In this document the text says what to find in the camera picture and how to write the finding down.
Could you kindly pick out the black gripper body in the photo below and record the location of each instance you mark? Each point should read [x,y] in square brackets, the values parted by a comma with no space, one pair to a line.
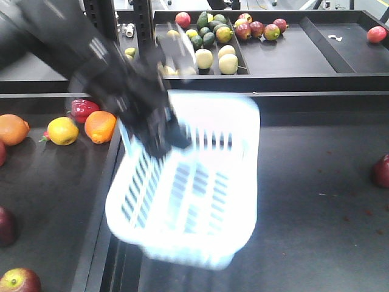
[137,94]

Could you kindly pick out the light blue plastic basket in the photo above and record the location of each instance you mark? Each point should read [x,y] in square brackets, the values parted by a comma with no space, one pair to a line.
[196,206]

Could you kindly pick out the dark red apple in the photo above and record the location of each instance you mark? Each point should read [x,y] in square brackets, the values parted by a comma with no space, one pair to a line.
[8,227]

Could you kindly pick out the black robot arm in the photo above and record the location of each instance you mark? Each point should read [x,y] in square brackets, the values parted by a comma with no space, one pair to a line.
[59,34]

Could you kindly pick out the orange with navel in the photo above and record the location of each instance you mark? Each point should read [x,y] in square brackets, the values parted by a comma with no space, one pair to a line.
[99,126]

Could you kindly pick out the red bell pepper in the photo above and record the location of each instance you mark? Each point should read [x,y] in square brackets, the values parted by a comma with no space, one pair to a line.
[81,109]

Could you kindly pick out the yellow lemon fruit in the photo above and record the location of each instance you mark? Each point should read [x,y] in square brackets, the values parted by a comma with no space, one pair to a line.
[62,131]

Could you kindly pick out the red chili pepper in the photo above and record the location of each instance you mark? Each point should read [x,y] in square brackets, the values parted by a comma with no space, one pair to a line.
[45,137]

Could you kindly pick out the black fruit tray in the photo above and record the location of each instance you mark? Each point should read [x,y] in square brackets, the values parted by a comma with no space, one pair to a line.
[57,194]

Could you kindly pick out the orange behind pink apple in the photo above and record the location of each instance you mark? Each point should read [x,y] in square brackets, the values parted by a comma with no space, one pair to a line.
[13,129]

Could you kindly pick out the pink red apple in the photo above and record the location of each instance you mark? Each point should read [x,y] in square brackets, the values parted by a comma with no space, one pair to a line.
[3,153]

